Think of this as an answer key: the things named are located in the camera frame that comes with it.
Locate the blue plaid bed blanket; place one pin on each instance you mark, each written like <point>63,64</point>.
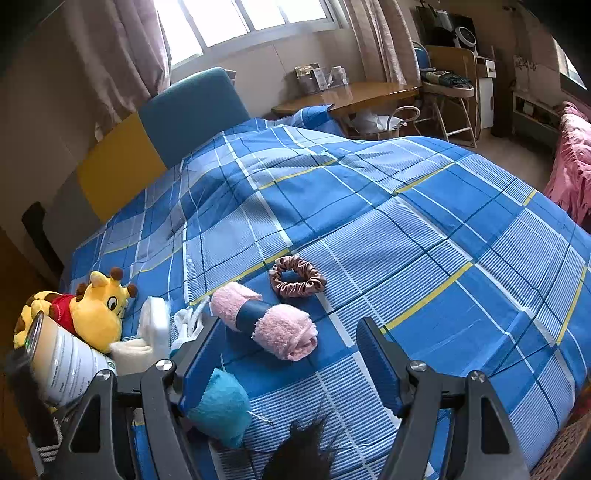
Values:
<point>369,230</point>

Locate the pink blanket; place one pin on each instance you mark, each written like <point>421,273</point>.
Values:
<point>572,157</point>

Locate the wooden chair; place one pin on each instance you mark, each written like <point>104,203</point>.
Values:
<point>455,60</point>

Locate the white folded cloth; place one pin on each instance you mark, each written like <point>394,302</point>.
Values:
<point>129,357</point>

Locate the clear acrylic organizer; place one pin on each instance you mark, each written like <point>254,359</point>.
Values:
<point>318,78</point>

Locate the teal knit cloth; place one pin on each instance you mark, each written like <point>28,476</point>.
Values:
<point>219,406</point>

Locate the black bag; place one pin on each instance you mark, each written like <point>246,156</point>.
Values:
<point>438,23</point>

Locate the wooden desk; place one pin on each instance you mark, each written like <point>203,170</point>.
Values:
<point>360,94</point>

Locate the white powder can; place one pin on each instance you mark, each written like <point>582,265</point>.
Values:
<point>64,364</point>

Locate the black hair wig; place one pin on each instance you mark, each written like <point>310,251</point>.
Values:
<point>300,452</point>

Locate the brown woven rug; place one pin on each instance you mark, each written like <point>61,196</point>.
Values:
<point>568,447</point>

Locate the brown satin scrunchie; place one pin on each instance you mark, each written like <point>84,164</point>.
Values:
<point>276,278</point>

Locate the large bright window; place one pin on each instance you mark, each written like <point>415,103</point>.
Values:
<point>258,18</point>

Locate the pink towel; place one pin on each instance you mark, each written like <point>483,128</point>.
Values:
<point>286,332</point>

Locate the white plastic bag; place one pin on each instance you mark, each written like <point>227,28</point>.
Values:
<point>374,122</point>

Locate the beige patterned curtain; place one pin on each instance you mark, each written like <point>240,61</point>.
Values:
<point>378,37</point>
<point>129,46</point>

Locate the white cabinet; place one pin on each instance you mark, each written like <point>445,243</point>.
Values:
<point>485,92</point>

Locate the multicolour padded headboard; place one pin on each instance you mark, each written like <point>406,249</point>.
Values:
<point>194,110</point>

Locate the white low shelf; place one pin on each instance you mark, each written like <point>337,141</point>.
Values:
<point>535,120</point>

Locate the white round fan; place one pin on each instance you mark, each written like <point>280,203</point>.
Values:
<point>465,37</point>

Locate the white sponge block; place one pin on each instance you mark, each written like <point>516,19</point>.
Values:
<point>154,323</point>

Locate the yellow giraffe plush toy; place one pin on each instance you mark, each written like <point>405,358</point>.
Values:
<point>92,318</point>

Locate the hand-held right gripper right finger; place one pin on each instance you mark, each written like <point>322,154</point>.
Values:
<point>374,364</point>

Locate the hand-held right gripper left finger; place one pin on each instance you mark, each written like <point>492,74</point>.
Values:
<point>203,355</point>

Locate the folded clothes pile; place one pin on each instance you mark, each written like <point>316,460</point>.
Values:
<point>448,78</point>

